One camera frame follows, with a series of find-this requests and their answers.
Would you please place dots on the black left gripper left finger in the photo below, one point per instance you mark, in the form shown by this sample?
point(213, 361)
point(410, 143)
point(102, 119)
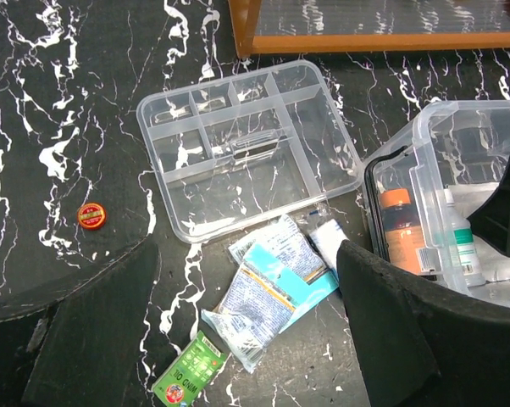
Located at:
point(73, 341)

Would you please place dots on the green wind oil box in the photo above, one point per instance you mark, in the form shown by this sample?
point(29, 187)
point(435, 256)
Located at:
point(192, 370)

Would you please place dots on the clear medicine kit box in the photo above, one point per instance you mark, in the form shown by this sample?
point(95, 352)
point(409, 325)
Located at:
point(453, 159)

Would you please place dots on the clear compartment organizer tray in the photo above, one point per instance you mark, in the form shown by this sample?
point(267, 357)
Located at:
point(236, 151)

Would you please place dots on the white medicine bottle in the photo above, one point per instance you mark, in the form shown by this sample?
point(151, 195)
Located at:
point(467, 253)

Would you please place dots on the small red balm tin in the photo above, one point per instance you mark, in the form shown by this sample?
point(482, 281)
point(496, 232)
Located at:
point(92, 216)

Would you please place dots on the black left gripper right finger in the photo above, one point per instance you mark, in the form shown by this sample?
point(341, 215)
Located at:
point(421, 344)

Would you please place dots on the orange wooden shelf rack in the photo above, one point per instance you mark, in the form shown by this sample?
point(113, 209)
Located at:
point(287, 27)

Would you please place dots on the amber bottle orange cap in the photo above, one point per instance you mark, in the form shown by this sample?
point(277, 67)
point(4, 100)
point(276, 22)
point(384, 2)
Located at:
point(403, 232)

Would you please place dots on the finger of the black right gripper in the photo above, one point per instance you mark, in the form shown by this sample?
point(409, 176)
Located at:
point(491, 221)

